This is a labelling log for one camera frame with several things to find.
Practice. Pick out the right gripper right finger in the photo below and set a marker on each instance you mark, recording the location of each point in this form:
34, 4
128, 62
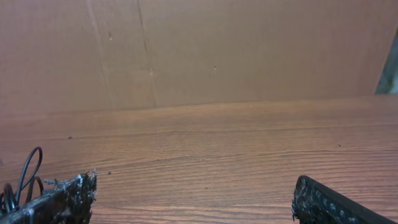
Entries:
314, 202

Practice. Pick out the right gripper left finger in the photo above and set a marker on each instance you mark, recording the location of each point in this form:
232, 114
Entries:
68, 202

